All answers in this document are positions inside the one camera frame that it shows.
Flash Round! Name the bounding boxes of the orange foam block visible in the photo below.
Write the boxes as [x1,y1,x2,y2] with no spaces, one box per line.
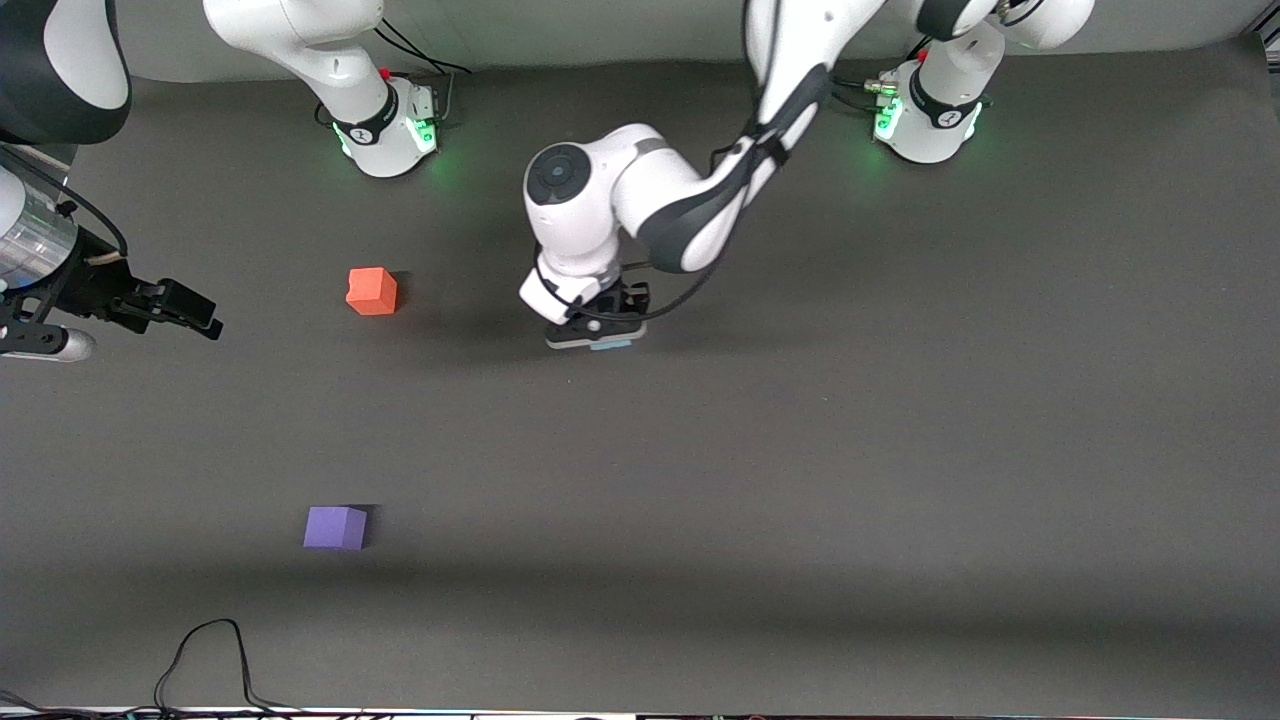
[345,267,399,317]

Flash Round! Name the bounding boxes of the black looped floor cable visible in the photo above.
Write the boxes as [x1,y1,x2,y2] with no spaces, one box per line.
[0,618,306,720]

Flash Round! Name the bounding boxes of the purple foam block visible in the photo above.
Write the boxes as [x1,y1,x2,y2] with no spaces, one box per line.
[303,505,369,551]

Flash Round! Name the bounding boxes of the dark grey table mat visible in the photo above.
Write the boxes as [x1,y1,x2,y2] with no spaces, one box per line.
[0,35,1280,717]

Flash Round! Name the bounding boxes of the black left arm base cables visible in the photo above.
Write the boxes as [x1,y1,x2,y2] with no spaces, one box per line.
[828,20,937,113]

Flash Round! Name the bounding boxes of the black right arm base cables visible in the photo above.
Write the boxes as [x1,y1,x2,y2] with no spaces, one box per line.
[374,20,473,129]

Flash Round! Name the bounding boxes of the black arm base cables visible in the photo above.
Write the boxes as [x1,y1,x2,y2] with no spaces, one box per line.
[374,20,473,129]
[828,20,937,113]

